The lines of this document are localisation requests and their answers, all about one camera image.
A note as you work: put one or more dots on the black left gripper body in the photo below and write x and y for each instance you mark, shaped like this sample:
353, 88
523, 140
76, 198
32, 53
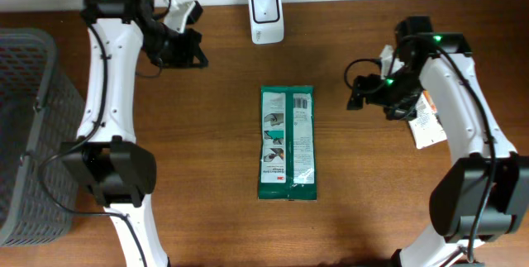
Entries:
190, 48

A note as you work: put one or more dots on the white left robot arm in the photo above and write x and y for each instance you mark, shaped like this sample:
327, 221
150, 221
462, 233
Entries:
105, 158

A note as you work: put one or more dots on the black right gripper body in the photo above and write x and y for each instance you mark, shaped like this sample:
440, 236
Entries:
393, 93

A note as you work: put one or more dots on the orange tissue pack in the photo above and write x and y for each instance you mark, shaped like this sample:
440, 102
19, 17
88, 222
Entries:
430, 102

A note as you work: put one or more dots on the green white package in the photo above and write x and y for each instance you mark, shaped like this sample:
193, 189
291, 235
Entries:
288, 169

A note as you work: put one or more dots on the grey plastic basket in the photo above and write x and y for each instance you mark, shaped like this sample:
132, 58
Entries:
40, 109

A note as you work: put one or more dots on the white tube with gold cap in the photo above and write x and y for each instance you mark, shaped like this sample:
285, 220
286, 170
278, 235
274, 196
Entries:
426, 127

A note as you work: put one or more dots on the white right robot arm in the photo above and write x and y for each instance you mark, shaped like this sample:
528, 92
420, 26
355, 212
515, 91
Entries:
484, 195

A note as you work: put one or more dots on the white barcode scanner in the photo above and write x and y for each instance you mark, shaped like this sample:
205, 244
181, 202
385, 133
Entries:
266, 21

